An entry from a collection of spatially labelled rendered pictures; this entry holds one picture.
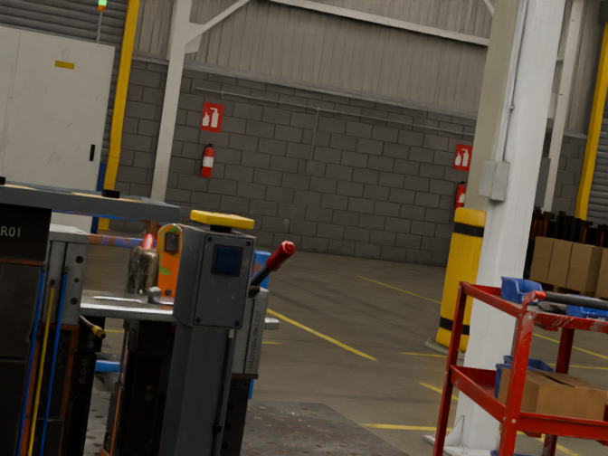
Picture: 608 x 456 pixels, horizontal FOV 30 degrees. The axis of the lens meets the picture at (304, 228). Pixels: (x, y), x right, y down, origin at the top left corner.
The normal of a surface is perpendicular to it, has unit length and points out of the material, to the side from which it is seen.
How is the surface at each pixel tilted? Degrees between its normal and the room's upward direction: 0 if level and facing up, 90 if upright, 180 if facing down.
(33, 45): 90
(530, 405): 90
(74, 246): 90
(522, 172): 90
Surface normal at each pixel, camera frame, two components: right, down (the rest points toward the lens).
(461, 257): -0.90, -0.11
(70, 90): 0.40, 0.11
